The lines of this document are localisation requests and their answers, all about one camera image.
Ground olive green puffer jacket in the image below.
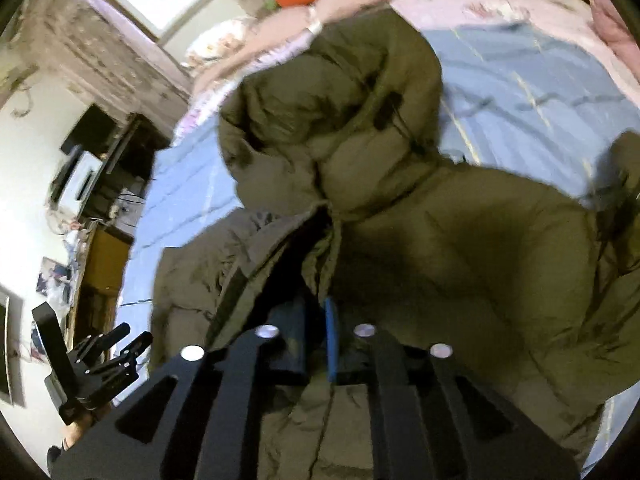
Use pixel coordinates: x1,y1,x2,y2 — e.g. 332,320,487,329
148,8,640,480

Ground dark wooden desk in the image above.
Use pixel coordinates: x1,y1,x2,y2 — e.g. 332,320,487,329
64,114,169,346

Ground white box on desk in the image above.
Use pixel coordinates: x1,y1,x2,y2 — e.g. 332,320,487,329
49,146,103,217

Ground black monitor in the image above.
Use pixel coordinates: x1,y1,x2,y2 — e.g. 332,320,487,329
60,104,117,156

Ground brown patterned curtain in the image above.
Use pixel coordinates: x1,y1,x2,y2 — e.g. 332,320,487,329
1,0,250,136

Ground light blue plaid bedsheet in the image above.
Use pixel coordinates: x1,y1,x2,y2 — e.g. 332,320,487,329
112,23,640,476

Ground pink folded blanket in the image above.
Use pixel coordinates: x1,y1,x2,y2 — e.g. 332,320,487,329
589,0,640,79

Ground pink floral quilt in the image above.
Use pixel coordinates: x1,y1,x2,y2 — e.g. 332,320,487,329
174,0,639,141

